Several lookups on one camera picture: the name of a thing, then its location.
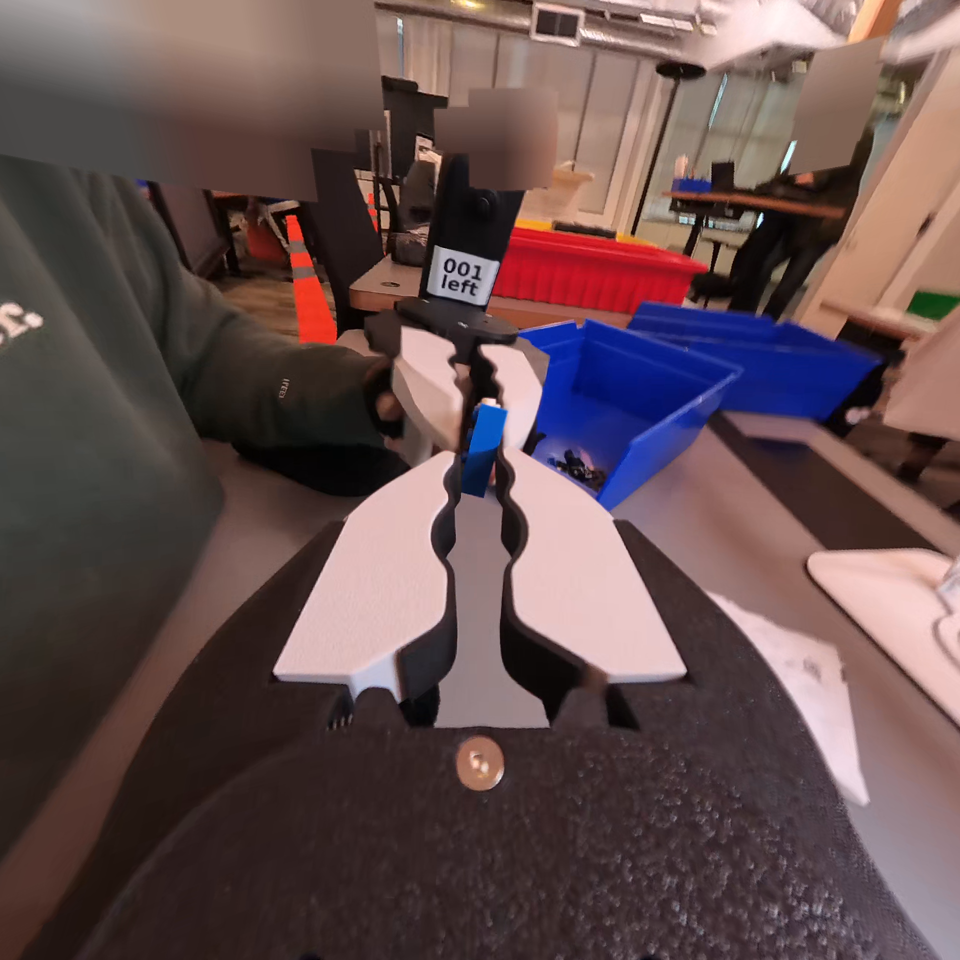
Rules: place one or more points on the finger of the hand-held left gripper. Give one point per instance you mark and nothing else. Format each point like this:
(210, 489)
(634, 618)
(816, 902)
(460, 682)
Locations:
(431, 382)
(517, 382)

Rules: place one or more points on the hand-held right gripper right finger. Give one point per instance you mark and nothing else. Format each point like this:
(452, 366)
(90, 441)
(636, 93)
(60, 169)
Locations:
(592, 592)

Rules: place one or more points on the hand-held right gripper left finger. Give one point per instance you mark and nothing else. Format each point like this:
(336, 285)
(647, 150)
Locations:
(367, 592)

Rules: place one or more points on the blue lego brick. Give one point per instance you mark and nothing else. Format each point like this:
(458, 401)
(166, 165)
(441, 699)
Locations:
(484, 450)

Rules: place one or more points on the pile of lego pieces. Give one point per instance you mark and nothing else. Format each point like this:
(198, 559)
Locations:
(577, 469)

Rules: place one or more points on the blue plastic parts bin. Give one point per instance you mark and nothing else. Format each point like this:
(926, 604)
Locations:
(675, 442)

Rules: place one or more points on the person's left forearm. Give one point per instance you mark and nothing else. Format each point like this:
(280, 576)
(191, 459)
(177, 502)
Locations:
(300, 375)

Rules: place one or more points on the person's left hand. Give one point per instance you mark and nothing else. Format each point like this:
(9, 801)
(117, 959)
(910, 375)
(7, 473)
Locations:
(388, 406)

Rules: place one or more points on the orange traffic cone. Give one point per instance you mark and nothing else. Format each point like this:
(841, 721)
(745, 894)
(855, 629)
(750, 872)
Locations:
(373, 214)
(311, 300)

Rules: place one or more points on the wooden table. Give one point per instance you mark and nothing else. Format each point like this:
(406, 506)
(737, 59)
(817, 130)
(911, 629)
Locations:
(382, 289)

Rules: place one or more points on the red plastic bin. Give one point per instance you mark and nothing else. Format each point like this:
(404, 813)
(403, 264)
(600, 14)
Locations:
(600, 270)

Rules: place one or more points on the white numbered paper bag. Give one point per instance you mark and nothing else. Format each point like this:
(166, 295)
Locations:
(810, 675)

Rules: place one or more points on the black floor lamp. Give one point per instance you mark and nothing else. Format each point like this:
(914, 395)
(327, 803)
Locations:
(679, 71)

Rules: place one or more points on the wooden office desk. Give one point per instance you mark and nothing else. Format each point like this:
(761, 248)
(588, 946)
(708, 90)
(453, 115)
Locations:
(750, 199)

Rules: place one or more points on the white book stand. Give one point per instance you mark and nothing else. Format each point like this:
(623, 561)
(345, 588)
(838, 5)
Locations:
(877, 600)

